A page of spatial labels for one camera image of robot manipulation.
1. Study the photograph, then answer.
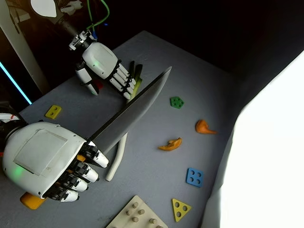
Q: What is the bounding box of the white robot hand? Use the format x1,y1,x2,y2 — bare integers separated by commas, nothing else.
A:
75,41,137,100
2,122,110,203

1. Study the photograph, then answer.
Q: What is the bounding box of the large steel kitchen knife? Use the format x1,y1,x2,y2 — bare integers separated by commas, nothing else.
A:
20,66,172,210

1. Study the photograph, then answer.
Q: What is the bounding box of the long leek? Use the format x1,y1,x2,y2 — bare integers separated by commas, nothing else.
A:
105,61,143,183

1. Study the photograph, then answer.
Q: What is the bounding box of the yellow two-hole block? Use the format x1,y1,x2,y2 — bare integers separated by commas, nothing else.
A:
45,104,62,120

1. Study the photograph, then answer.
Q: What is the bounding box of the white pillar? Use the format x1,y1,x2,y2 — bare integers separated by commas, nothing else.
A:
0,0,50,95

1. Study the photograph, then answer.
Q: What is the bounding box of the cyan light strip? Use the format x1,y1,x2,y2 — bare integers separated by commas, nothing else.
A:
0,62,32,105

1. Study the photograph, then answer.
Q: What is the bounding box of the green pentagon block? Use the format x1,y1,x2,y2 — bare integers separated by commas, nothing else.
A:
170,96,185,110

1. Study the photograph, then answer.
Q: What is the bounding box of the grey table cloth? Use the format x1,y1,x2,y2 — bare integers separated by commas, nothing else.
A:
0,30,238,228

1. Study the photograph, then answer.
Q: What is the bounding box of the orange crescent toy piece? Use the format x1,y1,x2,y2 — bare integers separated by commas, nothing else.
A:
157,137,183,152

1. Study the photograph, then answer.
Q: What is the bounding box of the orange tailed toy piece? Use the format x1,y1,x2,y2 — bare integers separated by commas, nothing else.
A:
195,119,218,135

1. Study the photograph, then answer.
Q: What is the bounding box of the cream wooden peg board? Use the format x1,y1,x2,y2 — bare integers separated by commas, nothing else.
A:
106,195,169,228

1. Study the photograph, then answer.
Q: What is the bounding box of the yellow three-hole triangle block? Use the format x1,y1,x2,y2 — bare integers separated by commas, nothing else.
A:
171,198,192,223

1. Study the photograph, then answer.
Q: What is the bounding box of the blue four-hole square block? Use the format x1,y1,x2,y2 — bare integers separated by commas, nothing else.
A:
186,167,205,188

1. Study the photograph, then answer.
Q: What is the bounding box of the green cable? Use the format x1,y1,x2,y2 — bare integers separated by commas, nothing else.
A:
85,0,110,31

